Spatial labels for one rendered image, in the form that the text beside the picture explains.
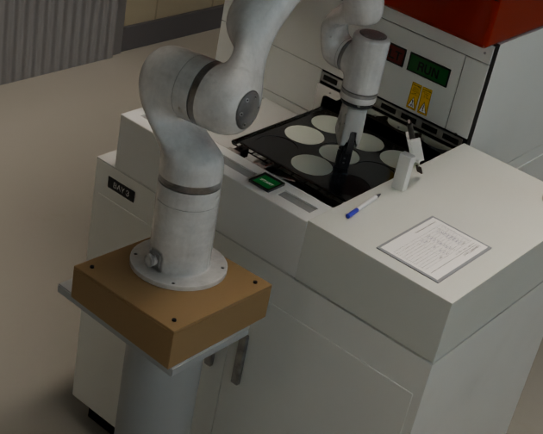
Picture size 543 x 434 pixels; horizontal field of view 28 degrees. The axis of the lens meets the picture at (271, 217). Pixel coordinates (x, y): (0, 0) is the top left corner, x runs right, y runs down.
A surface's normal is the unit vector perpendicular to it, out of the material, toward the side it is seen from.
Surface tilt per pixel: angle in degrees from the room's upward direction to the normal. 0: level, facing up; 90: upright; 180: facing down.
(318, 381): 90
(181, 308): 4
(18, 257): 0
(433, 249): 0
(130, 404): 90
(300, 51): 90
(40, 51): 90
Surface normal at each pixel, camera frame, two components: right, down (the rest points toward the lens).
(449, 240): 0.18, -0.84
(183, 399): 0.60, 0.50
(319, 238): -0.63, 0.30
